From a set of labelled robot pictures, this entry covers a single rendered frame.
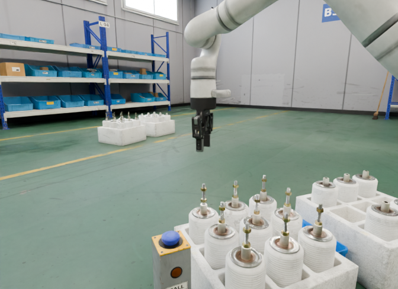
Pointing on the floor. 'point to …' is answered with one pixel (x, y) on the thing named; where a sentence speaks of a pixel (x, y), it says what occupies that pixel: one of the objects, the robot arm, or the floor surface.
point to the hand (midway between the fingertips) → (203, 144)
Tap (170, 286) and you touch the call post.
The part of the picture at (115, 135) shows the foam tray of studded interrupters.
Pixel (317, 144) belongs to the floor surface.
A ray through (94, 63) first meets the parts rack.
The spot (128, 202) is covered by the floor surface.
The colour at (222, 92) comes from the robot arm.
